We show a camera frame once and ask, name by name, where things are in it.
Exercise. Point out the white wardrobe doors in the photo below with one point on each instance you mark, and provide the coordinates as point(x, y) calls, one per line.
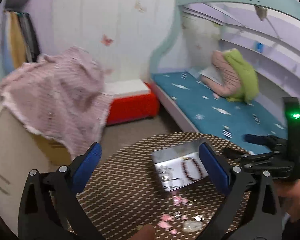
point(119, 34)

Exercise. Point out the cardboard box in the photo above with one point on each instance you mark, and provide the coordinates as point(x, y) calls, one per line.
point(56, 152)

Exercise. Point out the white pillow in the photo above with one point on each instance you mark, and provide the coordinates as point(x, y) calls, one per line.
point(212, 73)

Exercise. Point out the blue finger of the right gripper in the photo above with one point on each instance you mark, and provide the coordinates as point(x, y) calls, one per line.
point(255, 139)

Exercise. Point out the dark brown jewelry box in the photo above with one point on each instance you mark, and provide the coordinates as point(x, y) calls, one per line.
point(179, 166)

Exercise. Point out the cream low cabinet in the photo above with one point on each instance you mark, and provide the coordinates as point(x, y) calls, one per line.
point(18, 155)

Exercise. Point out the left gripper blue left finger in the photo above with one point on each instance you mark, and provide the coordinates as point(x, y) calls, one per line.
point(49, 208)

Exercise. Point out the white jade pendant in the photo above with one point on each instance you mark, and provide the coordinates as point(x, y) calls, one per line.
point(190, 226)

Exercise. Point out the brown polka dot tablecloth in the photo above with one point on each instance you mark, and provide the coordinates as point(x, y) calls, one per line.
point(123, 194)

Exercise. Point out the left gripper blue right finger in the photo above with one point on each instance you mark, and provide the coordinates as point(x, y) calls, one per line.
point(261, 218)

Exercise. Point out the operator left thumb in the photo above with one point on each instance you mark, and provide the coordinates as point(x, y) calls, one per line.
point(147, 232)

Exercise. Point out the pink hair clips pile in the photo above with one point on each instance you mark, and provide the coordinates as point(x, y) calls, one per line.
point(167, 221)

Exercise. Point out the operator right hand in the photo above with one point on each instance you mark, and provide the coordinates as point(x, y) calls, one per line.
point(291, 191)

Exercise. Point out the pink and green quilt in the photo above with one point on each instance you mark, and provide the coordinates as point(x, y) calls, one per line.
point(239, 79)

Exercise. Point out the blue candy print mattress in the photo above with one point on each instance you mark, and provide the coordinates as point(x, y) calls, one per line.
point(219, 117)

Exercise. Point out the red storage ottoman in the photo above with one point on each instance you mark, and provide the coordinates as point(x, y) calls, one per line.
point(132, 100)

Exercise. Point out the pink checkered blanket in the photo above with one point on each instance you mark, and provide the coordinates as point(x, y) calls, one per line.
point(60, 97)

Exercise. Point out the hanging clothes row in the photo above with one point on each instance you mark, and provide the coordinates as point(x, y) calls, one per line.
point(19, 40)

